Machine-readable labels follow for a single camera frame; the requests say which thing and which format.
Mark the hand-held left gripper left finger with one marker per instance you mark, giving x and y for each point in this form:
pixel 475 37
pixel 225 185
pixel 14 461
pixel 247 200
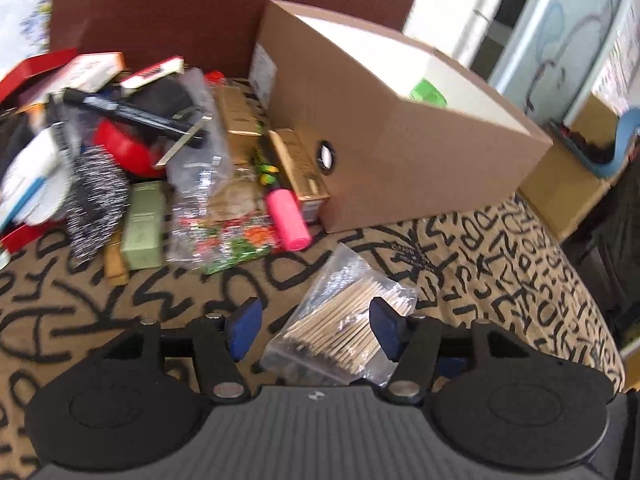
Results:
pixel 243 330

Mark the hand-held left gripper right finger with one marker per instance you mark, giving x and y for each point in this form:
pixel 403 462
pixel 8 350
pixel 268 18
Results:
pixel 387 332

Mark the clear bag of cotton swabs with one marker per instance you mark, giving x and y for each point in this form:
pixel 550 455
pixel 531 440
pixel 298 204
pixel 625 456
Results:
pixel 340 320

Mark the large brown cardboard box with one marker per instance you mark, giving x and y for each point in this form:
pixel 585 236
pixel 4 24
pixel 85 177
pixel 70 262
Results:
pixel 400 160

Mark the black marker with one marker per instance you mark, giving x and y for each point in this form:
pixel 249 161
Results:
pixel 125 112

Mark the clear plastic packet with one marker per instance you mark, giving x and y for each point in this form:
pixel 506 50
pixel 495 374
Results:
pixel 200 130
pixel 230 242

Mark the letter-print tablecloth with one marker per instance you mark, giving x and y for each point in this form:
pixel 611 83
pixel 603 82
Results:
pixel 475 270

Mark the pink highlighter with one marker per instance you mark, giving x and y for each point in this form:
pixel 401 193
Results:
pixel 287 220

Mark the pale green box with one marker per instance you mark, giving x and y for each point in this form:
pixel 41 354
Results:
pixel 145 225

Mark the tan small box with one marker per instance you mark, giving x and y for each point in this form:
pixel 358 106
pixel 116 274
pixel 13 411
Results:
pixel 115 262

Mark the green yellow small item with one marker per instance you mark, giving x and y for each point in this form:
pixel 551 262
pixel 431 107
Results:
pixel 267 167

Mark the gold box with white end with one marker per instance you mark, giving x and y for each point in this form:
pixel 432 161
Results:
pixel 300 170

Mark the silver metal strip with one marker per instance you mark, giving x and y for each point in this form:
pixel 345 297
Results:
pixel 182 142

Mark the steel wool scourer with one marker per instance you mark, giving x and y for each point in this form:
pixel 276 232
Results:
pixel 95 200

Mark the red tape roll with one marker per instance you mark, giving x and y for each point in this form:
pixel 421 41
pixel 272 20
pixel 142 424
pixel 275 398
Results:
pixel 125 150

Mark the small cardboard box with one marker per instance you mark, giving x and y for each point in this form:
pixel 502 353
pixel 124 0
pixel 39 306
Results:
pixel 565 200

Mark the green plastic item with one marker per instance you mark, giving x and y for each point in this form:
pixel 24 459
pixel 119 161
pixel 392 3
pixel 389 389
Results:
pixel 427 91

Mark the black pouch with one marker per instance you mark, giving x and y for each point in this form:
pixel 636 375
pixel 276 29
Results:
pixel 165 95

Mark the small red item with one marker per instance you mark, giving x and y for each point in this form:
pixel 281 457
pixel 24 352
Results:
pixel 215 76

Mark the white and blue packet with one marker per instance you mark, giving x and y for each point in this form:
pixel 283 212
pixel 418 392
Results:
pixel 35 170

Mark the white box with red label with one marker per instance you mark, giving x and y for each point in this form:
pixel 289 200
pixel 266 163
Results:
pixel 150 72

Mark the blue plastic bin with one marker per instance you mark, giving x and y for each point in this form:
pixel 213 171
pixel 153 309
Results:
pixel 617 152

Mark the white and orange box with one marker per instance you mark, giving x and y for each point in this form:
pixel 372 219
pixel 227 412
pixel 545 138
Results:
pixel 85 72

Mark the brown rounded board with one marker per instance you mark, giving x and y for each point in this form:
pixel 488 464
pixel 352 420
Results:
pixel 200 10

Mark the pale blue drawn panel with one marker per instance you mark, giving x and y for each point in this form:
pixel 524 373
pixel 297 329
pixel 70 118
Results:
pixel 550 35

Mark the white floral bag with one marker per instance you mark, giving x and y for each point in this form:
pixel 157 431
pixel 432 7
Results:
pixel 25 10

